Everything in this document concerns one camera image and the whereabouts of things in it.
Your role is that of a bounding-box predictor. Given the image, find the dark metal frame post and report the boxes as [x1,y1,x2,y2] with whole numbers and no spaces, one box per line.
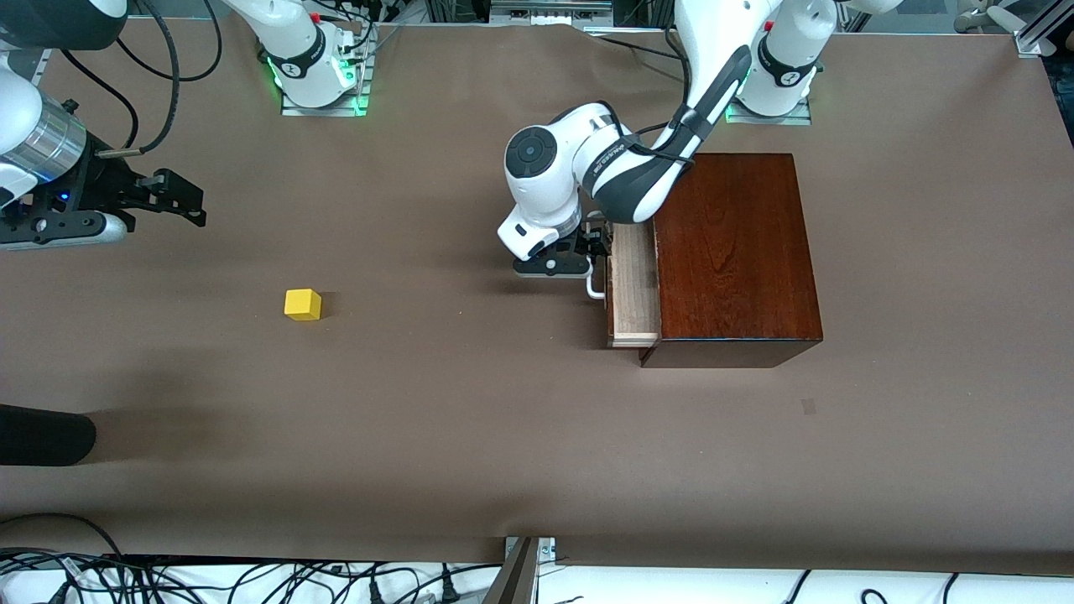
[482,537,542,604]

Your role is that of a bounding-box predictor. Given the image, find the long black table cable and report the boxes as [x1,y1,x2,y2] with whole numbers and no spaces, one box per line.
[587,35,682,61]

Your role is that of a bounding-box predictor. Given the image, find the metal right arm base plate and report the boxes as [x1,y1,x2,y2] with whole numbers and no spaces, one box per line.
[281,46,372,117]

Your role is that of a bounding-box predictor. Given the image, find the grey equipment box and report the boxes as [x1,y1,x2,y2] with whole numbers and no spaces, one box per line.
[489,0,613,24]

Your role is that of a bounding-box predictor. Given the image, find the brown table cover sheet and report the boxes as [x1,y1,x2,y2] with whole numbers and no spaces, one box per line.
[0,17,1074,576]

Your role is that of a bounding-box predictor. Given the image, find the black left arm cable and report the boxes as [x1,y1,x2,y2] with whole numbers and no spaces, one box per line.
[621,46,701,169]

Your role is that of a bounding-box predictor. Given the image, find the grey chair base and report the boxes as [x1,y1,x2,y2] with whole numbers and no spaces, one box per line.
[957,0,1035,34]

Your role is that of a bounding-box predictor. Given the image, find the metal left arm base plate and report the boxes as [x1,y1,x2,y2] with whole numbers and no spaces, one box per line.
[726,94,813,127]

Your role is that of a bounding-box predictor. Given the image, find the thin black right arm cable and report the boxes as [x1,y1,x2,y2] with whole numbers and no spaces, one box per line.
[60,49,140,152]

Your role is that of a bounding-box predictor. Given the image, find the dark brown wooden cabinet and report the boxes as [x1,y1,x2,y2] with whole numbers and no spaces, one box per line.
[639,153,824,368]

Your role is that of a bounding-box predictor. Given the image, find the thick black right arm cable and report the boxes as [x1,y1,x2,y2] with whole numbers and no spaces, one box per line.
[96,0,181,160]

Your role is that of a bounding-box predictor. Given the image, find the black ribbed foam cylinder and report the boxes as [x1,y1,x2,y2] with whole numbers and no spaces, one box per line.
[0,404,97,467]

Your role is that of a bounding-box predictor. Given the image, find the light wood drawer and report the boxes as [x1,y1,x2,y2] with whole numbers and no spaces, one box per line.
[606,220,664,349]

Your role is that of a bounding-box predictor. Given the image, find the black looped floor cable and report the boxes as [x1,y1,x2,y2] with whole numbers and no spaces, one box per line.
[0,513,127,559]

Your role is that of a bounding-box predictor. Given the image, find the aluminium frame corner profile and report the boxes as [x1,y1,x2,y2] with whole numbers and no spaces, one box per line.
[1014,8,1074,58]

